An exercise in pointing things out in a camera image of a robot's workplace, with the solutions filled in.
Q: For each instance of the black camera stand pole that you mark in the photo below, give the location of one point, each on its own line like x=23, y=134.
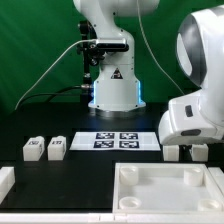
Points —
x=87, y=32

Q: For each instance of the white sheet with AprilTags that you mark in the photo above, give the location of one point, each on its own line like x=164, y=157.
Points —
x=131, y=141

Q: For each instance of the silver camera on stand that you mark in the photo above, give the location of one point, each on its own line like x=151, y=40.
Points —
x=112, y=45

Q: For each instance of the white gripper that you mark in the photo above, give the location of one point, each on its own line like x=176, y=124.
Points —
x=184, y=124

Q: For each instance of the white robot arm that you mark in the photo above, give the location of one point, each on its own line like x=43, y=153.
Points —
x=199, y=51

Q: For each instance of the white square table top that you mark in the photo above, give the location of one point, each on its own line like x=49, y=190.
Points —
x=169, y=188

